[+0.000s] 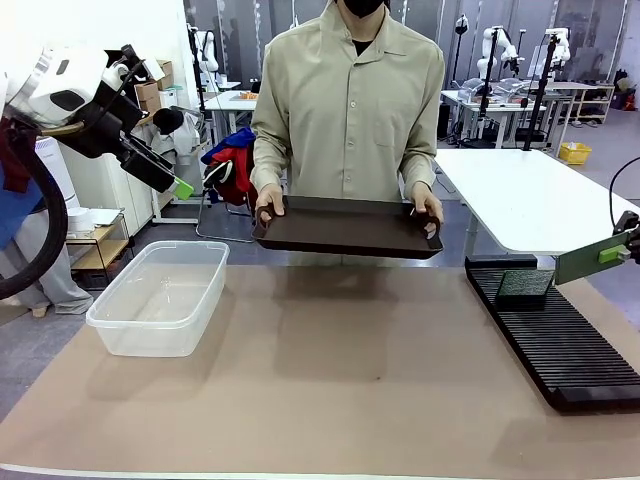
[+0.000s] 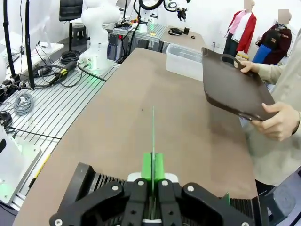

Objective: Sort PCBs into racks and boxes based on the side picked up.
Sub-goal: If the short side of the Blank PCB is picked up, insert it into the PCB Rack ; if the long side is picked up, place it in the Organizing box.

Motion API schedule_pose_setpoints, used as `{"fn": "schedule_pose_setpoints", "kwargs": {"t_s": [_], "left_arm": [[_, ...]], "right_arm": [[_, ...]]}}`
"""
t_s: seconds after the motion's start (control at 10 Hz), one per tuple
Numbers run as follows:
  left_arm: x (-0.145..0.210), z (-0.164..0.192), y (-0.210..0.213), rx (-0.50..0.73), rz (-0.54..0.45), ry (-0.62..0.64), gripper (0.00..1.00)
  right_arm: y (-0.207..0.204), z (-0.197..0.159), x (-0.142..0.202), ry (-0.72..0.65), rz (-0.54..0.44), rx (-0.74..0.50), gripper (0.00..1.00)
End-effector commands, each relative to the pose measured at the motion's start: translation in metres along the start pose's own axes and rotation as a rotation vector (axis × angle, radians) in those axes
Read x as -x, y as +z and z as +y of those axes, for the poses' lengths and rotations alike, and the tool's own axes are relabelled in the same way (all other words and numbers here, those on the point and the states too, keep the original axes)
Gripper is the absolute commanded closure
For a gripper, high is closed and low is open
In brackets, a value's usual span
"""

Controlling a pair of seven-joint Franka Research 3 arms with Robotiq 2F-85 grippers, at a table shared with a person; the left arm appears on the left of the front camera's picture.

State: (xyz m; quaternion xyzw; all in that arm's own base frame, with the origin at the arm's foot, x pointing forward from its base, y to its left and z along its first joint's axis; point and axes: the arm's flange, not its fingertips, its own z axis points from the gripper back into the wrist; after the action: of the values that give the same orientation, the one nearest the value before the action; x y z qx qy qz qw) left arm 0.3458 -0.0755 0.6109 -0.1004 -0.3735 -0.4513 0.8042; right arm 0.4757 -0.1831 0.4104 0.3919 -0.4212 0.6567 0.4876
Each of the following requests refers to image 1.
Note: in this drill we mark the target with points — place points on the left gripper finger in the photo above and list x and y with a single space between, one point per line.
150 156
155 177

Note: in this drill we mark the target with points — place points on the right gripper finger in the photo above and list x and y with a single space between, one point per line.
627 222
611 255

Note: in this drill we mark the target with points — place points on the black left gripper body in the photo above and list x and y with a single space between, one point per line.
102 127

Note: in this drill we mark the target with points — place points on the dark brown serving tray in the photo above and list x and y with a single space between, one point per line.
350 227

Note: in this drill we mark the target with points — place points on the person's left forearm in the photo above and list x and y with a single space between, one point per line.
419 157

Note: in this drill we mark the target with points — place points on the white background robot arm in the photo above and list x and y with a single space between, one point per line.
209 50

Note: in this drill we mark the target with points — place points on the person's right forearm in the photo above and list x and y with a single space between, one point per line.
269 160

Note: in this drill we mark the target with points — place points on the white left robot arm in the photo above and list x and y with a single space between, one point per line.
65 75

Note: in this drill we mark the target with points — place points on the person's right hand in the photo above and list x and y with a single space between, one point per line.
269 199

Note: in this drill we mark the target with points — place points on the person's left hand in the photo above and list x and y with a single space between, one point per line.
429 202

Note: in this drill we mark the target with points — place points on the black cap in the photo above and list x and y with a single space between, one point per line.
167 120

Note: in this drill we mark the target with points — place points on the white cabinet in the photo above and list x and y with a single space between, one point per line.
110 190

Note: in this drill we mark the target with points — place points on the brown cardboard box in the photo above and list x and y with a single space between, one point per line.
165 75
147 95

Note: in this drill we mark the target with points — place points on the white air purifier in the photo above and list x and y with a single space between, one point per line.
55 170

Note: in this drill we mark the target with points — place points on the red and blue clothes pile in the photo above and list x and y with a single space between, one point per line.
237 165

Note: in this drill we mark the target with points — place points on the small wooden side shelf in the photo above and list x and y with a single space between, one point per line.
100 245

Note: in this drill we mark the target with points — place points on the yellow plastic bin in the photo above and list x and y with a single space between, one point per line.
575 152

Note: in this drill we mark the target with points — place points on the stack of white bowls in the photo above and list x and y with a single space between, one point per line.
78 220

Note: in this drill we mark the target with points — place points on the white background desk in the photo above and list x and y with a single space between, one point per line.
230 102

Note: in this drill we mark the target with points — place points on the black slotted PCB rack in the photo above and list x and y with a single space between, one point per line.
555 340

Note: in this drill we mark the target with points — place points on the clear plastic storage box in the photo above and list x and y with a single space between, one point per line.
160 295

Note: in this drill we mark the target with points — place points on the white work table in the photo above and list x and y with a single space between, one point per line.
510 190

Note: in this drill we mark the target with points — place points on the wooden shoe shelf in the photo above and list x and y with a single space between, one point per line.
595 100

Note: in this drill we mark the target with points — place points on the person in grey trousers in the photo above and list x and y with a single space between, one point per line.
60 280

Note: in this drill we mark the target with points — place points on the black tripod pole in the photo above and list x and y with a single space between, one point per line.
540 95

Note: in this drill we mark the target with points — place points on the long background workbench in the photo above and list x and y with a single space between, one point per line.
495 107

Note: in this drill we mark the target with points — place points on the white robot on stand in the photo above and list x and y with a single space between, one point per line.
559 42

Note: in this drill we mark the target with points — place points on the person in beige shirt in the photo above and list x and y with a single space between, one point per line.
350 110

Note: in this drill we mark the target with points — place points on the lamp on black stand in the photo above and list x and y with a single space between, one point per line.
461 30

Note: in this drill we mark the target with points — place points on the black face mask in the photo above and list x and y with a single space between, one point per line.
364 6

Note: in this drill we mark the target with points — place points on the metal frame folding chair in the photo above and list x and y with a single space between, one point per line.
200 220

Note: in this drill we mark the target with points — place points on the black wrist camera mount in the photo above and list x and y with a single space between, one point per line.
131 62

